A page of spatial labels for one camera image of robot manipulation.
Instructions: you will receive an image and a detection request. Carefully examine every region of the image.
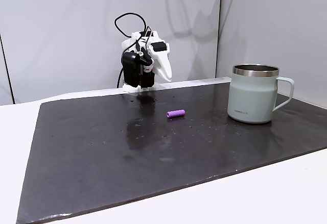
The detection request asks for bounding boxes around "black looping cable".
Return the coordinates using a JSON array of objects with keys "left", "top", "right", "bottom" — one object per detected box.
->
[{"left": 114, "top": 13, "right": 154, "bottom": 56}]

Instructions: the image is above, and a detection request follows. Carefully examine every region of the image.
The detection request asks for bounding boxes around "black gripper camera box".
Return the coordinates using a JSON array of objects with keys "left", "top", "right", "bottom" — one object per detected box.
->
[{"left": 150, "top": 41, "right": 167, "bottom": 53}]

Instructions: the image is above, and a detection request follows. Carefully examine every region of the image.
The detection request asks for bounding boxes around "black table mat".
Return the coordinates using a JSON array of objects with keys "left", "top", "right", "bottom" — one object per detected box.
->
[{"left": 15, "top": 81, "right": 327, "bottom": 224}]

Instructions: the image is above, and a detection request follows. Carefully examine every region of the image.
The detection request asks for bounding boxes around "black cable at arm base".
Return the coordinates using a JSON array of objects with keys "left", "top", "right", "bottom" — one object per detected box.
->
[{"left": 116, "top": 67, "right": 124, "bottom": 89}]

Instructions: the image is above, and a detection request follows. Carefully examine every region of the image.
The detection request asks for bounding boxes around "pale green steel-rimmed mug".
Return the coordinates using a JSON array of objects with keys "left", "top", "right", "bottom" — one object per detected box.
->
[{"left": 226, "top": 64, "right": 295, "bottom": 125}]

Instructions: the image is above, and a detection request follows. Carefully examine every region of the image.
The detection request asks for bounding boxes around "purple pen grip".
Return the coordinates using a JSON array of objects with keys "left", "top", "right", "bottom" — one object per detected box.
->
[{"left": 166, "top": 109, "right": 186, "bottom": 119}]

